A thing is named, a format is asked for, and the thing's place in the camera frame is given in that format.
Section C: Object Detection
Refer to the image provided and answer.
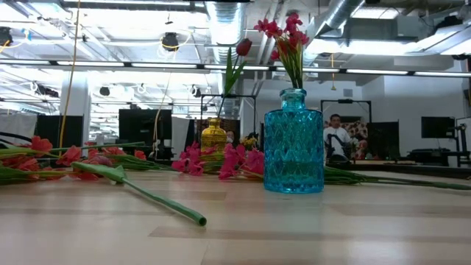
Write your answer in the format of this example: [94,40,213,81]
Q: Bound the black tripod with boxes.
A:
[455,123,469,152]

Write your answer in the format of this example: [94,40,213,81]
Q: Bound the black panel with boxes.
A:
[367,121,400,160]
[35,115,85,149]

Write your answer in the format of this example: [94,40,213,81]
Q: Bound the yellow cable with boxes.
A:
[57,0,82,149]
[152,69,174,150]

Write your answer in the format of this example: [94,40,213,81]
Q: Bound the small black monitor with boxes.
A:
[421,116,456,139]

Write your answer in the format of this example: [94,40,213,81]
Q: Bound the large black monitor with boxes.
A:
[118,108,173,148]

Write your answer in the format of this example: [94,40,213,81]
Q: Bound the dark desk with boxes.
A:
[407,146,471,167]

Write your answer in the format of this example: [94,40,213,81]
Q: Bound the long ceiling light strip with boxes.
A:
[0,58,471,78]

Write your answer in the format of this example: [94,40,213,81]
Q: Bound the ribbed silver ceiling duct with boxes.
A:
[205,1,248,66]

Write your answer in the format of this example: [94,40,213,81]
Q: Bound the pink artificial flower bunch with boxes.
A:
[171,141,219,177]
[252,13,311,90]
[218,142,471,191]

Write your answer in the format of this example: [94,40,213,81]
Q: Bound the yellow flower bunch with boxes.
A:
[241,135,259,150]

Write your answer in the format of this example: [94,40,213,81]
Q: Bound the white board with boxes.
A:
[171,116,191,160]

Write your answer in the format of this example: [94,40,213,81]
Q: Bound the blue glass vase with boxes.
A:
[263,87,325,195]

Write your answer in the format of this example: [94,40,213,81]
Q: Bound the yellow glass vase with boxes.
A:
[200,117,228,163]

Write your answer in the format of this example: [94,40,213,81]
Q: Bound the smooth silver ceiling duct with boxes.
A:
[303,0,369,41]

